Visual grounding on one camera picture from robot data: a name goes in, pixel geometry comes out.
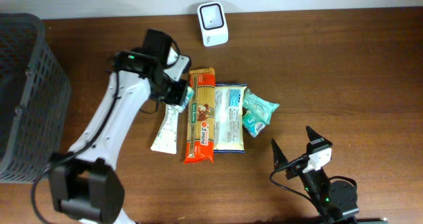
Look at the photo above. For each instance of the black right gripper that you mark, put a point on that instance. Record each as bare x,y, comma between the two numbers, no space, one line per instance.
280,158

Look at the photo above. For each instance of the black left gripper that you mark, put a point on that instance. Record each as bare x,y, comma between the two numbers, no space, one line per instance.
178,95

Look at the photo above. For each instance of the white cream tube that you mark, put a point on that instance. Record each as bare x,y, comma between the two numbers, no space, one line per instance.
166,138

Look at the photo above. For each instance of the teal Kleenex tissue pack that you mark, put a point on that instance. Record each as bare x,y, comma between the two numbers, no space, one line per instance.
253,124

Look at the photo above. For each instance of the orange spaghetti packet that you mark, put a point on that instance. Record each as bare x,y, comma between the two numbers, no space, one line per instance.
201,116

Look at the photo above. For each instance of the mint green wipes pack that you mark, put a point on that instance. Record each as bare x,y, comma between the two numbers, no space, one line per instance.
262,108

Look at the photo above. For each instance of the yellow noodle packet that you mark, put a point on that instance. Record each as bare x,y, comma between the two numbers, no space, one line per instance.
228,120

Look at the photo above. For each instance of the small teal tissue pack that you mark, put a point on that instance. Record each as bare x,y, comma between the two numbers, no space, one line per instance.
189,94

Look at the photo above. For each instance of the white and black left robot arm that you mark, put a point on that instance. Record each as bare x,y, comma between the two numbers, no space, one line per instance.
83,182

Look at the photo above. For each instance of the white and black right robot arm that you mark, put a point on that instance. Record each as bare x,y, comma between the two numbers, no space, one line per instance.
334,198

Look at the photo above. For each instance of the white barcode scanner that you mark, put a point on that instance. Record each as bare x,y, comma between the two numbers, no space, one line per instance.
213,24

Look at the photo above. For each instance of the dark grey plastic basket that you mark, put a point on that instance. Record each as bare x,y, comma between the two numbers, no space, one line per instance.
35,93

